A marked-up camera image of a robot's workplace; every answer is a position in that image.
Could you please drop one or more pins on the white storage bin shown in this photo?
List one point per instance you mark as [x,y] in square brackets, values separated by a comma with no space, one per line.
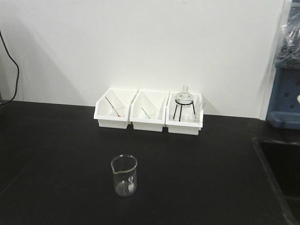
[148,110]
[103,110]
[184,127]

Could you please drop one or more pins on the round glass flask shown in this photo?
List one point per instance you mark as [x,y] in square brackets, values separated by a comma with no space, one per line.
[184,99]

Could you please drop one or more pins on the black wire tripod stand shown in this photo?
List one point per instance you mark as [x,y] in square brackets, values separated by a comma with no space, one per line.
[180,110]

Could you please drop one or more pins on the small beaker in bin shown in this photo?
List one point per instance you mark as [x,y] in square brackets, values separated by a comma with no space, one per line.
[191,118]
[119,108]
[152,114]

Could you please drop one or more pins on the clear glass beaker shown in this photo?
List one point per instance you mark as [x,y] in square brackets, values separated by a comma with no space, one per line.
[124,174]

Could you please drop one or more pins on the white right storage bin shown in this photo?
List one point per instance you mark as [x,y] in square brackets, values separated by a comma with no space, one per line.
[184,127]

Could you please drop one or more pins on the red stirring rod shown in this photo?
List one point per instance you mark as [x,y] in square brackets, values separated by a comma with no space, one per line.
[112,107]

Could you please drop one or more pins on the small beaker in middle bin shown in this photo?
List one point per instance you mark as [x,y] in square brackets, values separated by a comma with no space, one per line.
[152,114]

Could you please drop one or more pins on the small beaker in left bin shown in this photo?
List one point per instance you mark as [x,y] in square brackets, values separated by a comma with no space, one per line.
[119,108]

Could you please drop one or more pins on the blue equipment with plastic cover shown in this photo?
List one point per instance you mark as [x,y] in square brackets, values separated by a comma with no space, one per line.
[284,106]

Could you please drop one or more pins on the white left storage bin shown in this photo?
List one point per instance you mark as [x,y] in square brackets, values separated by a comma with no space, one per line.
[103,110]

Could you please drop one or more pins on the small beaker in right bin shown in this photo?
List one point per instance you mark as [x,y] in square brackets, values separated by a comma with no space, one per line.
[191,118]

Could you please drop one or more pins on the white middle storage bin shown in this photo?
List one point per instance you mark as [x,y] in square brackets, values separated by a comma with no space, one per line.
[148,110]

